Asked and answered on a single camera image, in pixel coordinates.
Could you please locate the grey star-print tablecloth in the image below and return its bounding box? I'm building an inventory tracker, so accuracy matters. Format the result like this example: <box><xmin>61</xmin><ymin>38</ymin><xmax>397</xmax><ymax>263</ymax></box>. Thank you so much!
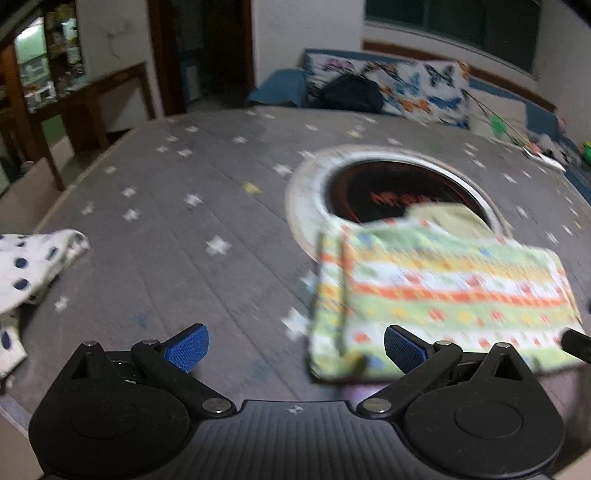
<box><xmin>0</xmin><ymin>105</ymin><xmax>591</xmax><ymax>462</ymax></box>

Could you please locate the black bag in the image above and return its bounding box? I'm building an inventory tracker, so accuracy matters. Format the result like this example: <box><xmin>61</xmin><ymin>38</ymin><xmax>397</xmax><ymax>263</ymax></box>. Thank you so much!
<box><xmin>318</xmin><ymin>73</ymin><xmax>386</xmax><ymax>114</ymax></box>

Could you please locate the glass display cabinet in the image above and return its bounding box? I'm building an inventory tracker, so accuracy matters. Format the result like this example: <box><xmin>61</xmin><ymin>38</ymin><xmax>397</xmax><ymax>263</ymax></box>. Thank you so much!
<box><xmin>0</xmin><ymin>0</ymin><xmax>89</xmax><ymax>114</ymax></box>

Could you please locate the white polka-dot cloth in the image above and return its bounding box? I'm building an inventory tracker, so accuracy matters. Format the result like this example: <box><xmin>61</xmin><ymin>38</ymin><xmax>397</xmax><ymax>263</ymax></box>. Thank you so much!
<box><xmin>0</xmin><ymin>228</ymin><xmax>91</xmax><ymax>376</ymax></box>

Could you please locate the butterfly-print pillow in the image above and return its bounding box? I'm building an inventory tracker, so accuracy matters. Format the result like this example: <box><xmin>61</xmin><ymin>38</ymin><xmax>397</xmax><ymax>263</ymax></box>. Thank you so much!
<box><xmin>302</xmin><ymin>48</ymin><xmax>472</xmax><ymax>131</ymax></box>

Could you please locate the dark wooden door frame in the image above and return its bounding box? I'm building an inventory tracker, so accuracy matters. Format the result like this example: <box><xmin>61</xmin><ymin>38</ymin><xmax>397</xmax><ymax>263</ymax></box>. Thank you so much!
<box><xmin>147</xmin><ymin>0</ymin><xmax>257</xmax><ymax>117</ymax></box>

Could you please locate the dark window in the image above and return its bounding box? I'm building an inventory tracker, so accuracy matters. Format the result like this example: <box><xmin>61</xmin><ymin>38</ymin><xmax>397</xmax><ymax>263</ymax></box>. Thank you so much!
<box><xmin>364</xmin><ymin>0</ymin><xmax>544</xmax><ymax>83</ymax></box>

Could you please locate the striped fruit-print child's shirt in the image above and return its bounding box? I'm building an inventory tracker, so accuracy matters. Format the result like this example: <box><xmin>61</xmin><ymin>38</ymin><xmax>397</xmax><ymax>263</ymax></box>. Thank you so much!
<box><xmin>307</xmin><ymin>203</ymin><xmax>586</xmax><ymax>384</ymax></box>

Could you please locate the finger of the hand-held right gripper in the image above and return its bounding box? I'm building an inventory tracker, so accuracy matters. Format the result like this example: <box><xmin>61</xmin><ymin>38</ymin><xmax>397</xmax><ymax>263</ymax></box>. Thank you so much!
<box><xmin>560</xmin><ymin>327</ymin><xmax>591</xmax><ymax>363</ymax></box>

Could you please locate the round recessed table burner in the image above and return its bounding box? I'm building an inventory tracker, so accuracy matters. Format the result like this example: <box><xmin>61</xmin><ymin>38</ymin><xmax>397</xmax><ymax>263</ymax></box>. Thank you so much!
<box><xmin>284</xmin><ymin>144</ymin><xmax>513</xmax><ymax>257</ymax></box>

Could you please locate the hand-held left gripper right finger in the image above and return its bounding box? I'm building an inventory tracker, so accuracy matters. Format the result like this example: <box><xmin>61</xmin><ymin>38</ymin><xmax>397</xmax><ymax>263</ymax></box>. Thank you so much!
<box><xmin>358</xmin><ymin>323</ymin><xmax>541</xmax><ymax>416</ymax></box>

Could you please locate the dark wooden side table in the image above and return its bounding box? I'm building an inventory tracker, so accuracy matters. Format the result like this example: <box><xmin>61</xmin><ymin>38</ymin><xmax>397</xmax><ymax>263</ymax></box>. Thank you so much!
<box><xmin>0</xmin><ymin>61</ymin><xmax>158</xmax><ymax>191</ymax></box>

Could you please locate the white remote control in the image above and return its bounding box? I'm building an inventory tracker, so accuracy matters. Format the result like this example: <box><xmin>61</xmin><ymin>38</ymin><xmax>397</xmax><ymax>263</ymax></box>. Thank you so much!
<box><xmin>526</xmin><ymin>148</ymin><xmax>568</xmax><ymax>174</ymax></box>

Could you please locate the green-tipped wand toy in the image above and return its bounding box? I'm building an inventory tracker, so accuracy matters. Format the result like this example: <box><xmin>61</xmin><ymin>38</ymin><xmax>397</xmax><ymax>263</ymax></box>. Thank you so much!
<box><xmin>462</xmin><ymin>88</ymin><xmax>529</xmax><ymax>145</ymax></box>

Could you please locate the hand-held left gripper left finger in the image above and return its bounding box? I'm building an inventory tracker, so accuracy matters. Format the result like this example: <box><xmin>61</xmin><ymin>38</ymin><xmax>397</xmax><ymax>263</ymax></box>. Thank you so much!
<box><xmin>58</xmin><ymin>323</ymin><xmax>236</xmax><ymax>416</ymax></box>

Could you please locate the beige cushion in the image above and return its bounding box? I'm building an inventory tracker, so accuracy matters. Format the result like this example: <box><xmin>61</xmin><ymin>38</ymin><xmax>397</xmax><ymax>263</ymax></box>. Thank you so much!
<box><xmin>467</xmin><ymin>87</ymin><xmax>531</xmax><ymax>140</ymax></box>

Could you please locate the black and white plush toy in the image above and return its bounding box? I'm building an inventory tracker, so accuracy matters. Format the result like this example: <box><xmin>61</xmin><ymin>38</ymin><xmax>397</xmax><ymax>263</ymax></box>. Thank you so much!
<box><xmin>536</xmin><ymin>133</ymin><xmax>570</xmax><ymax>158</ymax></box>

